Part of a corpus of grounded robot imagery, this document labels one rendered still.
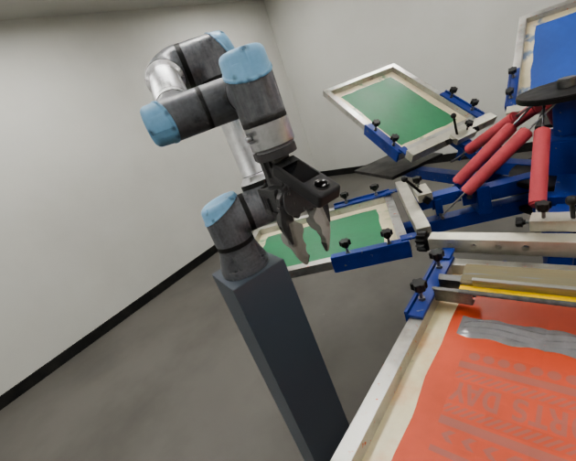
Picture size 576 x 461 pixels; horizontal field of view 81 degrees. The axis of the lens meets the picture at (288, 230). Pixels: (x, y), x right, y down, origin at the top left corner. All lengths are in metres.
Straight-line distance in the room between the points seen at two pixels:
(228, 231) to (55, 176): 3.18
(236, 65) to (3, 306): 3.63
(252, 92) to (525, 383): 0.77
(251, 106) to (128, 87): 3.97
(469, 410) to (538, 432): 0.11
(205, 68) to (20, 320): 3.38
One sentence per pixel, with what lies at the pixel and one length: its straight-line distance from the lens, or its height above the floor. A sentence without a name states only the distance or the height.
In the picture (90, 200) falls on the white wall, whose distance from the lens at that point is 4.07.
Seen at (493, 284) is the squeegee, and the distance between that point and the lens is 0.98.
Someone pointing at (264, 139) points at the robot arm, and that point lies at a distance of 0.54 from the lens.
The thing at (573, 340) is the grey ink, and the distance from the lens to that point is 0.99.
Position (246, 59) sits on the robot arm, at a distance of 0.54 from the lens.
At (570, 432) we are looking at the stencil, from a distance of 0.84.
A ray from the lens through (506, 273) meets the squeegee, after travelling 1.01.
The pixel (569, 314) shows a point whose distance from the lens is 1.06.
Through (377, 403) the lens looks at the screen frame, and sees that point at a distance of 0.83.
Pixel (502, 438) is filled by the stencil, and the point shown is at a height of 0.96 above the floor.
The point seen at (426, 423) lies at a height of 0.96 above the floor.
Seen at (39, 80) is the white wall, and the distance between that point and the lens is 4.19.
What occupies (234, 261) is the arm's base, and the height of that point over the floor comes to 1.26.
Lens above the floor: 1.64
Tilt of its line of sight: 21 degrees down
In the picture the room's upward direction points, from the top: 21 degrees counter-clockwise
